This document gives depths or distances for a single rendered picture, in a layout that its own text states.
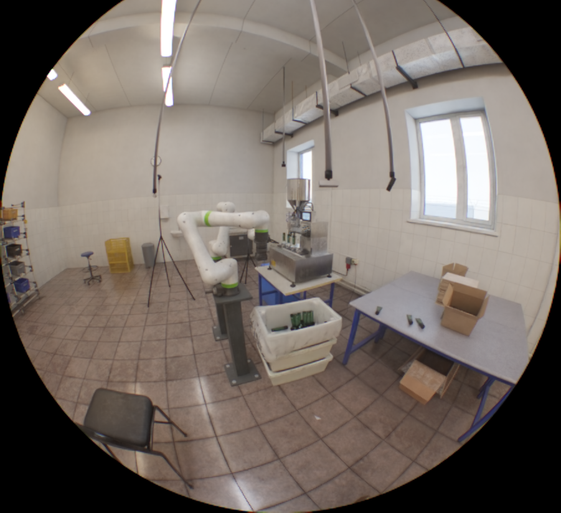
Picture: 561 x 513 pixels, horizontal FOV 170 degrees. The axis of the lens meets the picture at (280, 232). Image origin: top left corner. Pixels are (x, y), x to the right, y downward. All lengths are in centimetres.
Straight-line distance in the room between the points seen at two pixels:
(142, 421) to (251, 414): 90
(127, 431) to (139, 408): 17
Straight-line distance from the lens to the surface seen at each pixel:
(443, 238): 263
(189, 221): 127
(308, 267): 188
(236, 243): 489
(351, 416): 178
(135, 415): 119
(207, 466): 163
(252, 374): 195
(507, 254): 260
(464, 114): 325
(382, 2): 350
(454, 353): 141
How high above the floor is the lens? 156
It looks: 9 degrees down
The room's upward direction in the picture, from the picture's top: straight up
